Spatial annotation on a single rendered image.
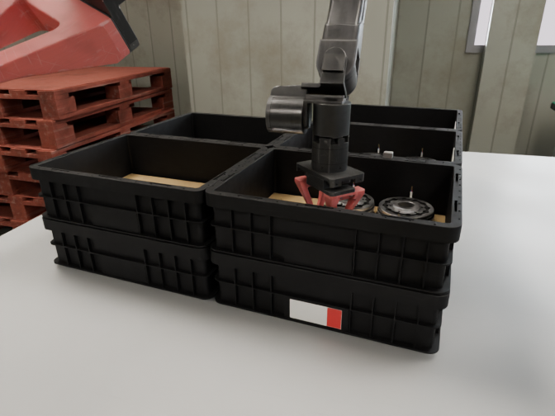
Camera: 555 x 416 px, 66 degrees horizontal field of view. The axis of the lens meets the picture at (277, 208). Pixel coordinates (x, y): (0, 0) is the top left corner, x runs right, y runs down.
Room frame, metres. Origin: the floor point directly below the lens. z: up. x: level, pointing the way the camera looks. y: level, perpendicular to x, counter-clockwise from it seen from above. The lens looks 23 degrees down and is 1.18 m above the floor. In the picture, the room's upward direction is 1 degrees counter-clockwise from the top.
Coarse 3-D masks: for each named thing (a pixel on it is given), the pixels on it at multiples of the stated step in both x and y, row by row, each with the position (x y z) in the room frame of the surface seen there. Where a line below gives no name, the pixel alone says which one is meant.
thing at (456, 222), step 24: (240, 168) 0.78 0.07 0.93; (456, 168) 0.76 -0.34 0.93; (216, 192) 0.65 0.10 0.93; (456, 192) 0.64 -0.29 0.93; (288, 216) 0.60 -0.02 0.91; (312, 216) 0.58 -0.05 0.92; (336, 216) 0.57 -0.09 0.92; (360, 216) 0.56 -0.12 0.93; (384, 216) 0.55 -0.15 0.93; (456, 216) 0.55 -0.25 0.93; (432, 240) 0.52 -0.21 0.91; (456, 240) 0.51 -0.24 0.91
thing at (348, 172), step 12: (312, 144) 0.65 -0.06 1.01; (324, 144) 0.63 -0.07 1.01; (336, 144) 0.63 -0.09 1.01; (348, 144) 0.64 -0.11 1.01; (312, 156) 0.65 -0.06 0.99; (324, 156) 0.63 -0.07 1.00; (336, 156) 0.63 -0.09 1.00; (300, 168) 0.68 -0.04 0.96; (312, 168) 0.65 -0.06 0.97; (324, 168) 0.63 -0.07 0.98; (336, 168) 0.63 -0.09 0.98; (348, 168) 0.65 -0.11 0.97; (336, 180) 0.60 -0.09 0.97; (360, 180) 0.62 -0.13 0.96
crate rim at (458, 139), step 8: (384, 128) 1.12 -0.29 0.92; (392, 128) 1.11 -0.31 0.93; (400, 128) 1.10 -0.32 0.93; (408, 128) 1.10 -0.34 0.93; (416, 128) 1.09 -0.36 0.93; (424, 128) 1.09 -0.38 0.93; (288, 136) 1.02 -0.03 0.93; (456, 136) 1.00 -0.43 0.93; (280, 144) 0.95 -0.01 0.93; (456, 144) 0.93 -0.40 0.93; (456, 152) 0.87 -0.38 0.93; (416, 160) 0.82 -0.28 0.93; (424, 160) 0.81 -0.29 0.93; (432, 160) 0.81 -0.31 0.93; (456, 160) 0.81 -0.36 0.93
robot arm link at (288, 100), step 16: (336, 48) 0.66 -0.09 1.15; (336, 64) 0.65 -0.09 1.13; (320, 80) 0.65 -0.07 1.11; (336, 80) 0.64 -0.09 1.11; (272, 96) 0.68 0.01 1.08; (288, 96) 0.67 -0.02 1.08; (304, 96) 0.67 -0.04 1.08; (272, 112) 0.65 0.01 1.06; (288, 112) 0.65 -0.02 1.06; (272, 128) 0.66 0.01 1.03; (288, 128) 0.65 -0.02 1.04; (304, 128) 0.66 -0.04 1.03
